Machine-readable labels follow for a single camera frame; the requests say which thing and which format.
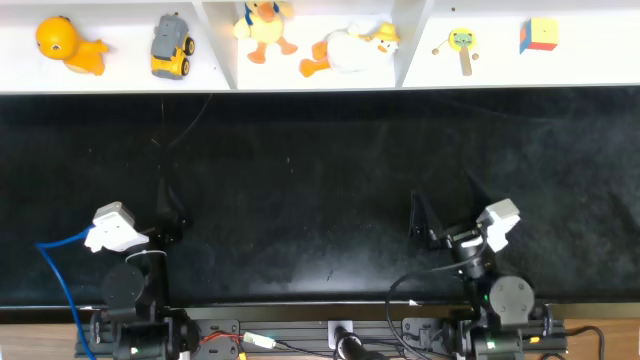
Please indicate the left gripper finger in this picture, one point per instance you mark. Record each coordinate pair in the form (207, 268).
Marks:
(165, 210)

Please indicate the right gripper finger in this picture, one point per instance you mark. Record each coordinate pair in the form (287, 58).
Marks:
(425, 225)
(477, 197)

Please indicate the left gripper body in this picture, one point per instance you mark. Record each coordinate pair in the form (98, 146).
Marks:
(160, 240)

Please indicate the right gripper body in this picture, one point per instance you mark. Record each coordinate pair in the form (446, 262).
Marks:
(457, 235)

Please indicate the yellow wooden rattle drum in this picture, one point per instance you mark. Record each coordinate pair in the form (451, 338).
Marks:
(462, 41)

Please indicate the grey and yellow toy truck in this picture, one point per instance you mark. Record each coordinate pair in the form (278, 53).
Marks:
(170, 47)

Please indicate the many-coloured puzzle cube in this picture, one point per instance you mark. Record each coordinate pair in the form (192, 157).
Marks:
(542, 32)

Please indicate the yellow rubber duck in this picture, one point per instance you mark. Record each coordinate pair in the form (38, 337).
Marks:
(57, 40)

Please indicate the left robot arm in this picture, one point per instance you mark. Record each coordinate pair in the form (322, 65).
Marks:
(125, 290)

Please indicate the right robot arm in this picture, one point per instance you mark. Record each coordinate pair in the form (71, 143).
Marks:
(510, 297)

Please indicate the white shelf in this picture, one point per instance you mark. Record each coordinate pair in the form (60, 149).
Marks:
(110, 75)

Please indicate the white plush duck yellow hat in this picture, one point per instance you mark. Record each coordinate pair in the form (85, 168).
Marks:
(352, 52)

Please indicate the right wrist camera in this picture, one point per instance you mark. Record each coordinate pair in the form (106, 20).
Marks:
(497, 220)

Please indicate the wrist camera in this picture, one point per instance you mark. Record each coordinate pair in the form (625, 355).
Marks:
(497, 220)
(114, 230)

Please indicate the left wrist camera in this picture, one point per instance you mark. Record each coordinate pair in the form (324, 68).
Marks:
(114, 230)

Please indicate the mounting rail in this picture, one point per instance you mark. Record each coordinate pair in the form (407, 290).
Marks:
(300, 340)

